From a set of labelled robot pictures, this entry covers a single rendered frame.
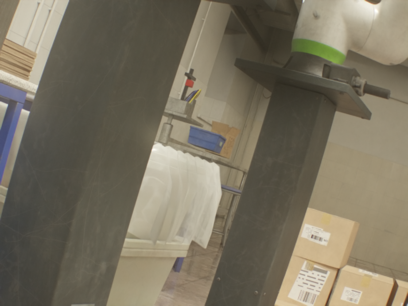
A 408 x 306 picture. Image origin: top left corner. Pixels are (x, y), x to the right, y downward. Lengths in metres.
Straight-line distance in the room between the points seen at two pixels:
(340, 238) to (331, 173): 7.95
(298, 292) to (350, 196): 7.91
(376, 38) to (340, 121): 9.85
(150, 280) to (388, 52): 0.90
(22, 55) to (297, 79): 2.09
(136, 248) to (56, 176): 0.88
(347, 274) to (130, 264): 1.78
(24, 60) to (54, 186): 2.51
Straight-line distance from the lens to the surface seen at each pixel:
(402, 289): 3.25
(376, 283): 3.24
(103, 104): 0.70
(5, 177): 1.82
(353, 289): 3.24
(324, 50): 1.38
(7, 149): 1.53
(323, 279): 3.27
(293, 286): 3.29
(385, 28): 1.45
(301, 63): 1.38
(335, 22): 1.40
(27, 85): 1.53
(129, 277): 1.67
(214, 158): 7.20
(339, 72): 1.37
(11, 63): 3.12
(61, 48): 0.77
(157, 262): 1.77
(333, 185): 11.15
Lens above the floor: 0.67
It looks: 1 degrees up
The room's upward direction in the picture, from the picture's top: 17 degrees clockwise
